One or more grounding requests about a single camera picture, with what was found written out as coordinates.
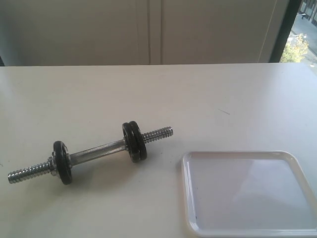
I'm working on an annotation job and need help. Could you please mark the chrome dumbbell bar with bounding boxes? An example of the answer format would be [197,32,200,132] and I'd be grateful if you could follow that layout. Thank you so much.
[7,126,173,184]

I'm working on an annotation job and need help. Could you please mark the white plastic tray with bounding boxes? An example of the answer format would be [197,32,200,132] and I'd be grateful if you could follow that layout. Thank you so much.
[181,151,317,238]

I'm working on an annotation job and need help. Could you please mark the black window frame post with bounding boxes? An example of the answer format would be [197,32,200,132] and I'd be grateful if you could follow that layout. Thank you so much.
[269,0,302,63]

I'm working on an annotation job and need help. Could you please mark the chrome spin lock nut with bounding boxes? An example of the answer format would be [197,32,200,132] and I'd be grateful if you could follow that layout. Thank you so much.
[48,157,57,176]

